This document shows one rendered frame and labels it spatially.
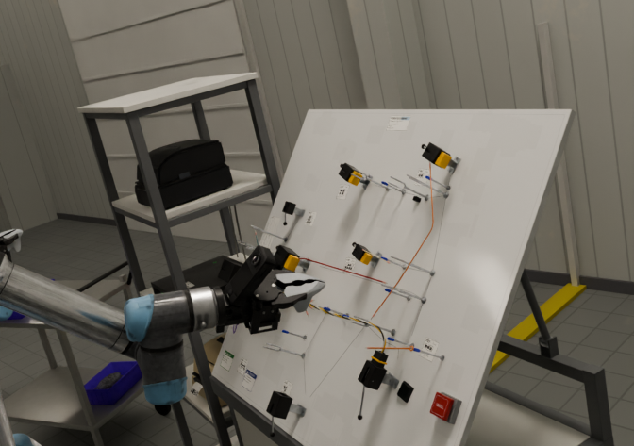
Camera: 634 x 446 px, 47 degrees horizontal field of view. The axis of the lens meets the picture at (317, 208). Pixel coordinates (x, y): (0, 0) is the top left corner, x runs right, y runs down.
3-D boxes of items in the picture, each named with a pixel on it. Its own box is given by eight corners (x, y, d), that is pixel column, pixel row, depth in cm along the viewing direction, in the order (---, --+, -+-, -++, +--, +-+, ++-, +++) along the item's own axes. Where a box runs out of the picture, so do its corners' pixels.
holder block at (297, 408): (286, 437, 211) (258, 431, 206) (300, 397, 212) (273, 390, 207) (293, 443, 207) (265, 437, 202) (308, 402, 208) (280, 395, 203)
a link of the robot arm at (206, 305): (185, 280, 129) (196, 312, 123) (210, 276, 130) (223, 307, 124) (184, 310, 133) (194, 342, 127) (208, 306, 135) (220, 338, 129)
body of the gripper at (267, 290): (269, 302, 140) (208, 312, 135) (273, 268, 135) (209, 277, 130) (281, 330, 134) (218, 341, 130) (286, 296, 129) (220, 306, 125)
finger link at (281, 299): (300, 289, 135) (255, 295, 132) (301, 281, 134) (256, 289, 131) (308, 305, 132) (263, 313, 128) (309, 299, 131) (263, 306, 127)
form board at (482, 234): (215, 375, 259) (210, 374, 258) (311, 111, 267) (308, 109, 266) (433, 541, 159) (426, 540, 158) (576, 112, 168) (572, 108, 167)
